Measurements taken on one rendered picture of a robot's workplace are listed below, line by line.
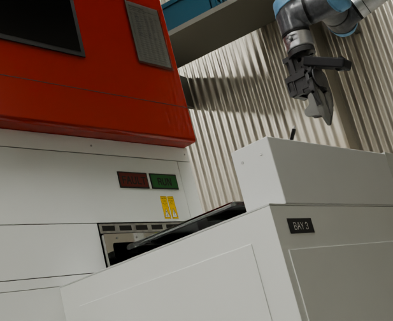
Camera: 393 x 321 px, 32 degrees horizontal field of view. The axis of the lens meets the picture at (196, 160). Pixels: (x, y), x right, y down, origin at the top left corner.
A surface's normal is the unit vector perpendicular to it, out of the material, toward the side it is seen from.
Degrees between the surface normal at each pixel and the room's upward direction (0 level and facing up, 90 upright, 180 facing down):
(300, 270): 90
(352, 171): 90
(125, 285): 90
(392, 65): 90
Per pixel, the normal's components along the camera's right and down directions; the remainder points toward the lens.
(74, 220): 0.74, -0.35
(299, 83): -0.62, -0.06
